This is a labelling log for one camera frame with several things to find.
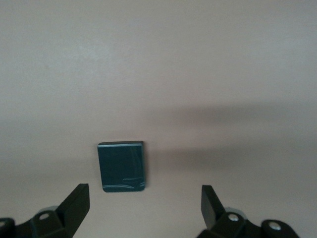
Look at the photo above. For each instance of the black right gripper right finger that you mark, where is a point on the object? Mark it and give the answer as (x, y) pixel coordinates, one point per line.
(223, 223)

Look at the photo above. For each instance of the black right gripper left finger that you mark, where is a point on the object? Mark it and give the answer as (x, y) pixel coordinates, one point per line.
(62, 218)

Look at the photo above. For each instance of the black phone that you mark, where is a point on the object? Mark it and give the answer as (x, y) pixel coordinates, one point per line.
(121, 166)

